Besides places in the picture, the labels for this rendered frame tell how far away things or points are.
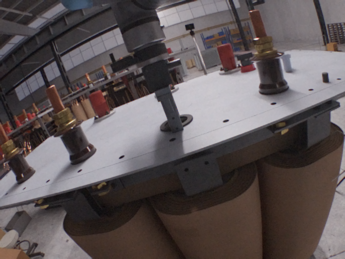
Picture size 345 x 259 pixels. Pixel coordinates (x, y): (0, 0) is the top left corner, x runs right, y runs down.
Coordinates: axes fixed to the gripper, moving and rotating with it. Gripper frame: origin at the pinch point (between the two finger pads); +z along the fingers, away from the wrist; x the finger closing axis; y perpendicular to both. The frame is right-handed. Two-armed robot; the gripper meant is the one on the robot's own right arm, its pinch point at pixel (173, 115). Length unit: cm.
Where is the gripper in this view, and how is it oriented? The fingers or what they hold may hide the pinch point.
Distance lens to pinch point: 45.4
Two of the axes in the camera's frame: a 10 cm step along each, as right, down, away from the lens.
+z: 3.3, 8.7, 3.5
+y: 9.4, -3.3, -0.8
